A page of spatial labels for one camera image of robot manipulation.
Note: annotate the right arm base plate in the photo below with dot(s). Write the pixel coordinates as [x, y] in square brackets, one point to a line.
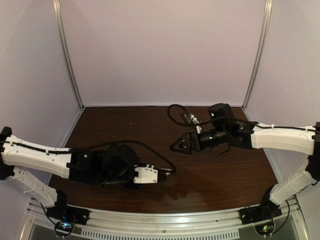
[254, 214]

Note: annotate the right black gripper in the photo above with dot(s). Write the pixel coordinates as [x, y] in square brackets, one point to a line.
[187, 139]

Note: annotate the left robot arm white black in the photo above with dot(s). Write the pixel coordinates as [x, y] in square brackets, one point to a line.
[119, 164]

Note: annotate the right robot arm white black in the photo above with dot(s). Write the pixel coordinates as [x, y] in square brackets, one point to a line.
[224, 128]

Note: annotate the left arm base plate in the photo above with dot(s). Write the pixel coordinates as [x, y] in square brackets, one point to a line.
[70, 214]

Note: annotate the left aluminium frame post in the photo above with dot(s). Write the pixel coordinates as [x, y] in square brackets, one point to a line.
[65, 52]

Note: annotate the aluminium frame post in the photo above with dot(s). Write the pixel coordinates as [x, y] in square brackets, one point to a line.
[65, 52]
[265, 27]

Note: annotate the left circuit board with LED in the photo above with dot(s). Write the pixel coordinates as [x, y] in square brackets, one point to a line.
[63, 228]

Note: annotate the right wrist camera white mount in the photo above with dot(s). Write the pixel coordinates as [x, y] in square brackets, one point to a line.
[192, 120]

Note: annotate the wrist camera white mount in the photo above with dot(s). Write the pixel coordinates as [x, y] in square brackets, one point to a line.
[192, 120]
[148, 174]

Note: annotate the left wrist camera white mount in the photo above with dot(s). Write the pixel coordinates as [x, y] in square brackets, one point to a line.
[148, 174]

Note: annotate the circuit board with led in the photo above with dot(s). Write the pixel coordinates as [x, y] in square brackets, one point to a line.
[63, 228]
[265, 229]

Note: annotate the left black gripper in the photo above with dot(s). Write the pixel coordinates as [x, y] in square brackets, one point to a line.
[134, 188]

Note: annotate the right circuit board with LED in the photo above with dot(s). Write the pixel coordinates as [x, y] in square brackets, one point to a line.
[265, 229]

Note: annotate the right aluminium frame post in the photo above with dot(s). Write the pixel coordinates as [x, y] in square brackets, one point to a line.
[265, 27]

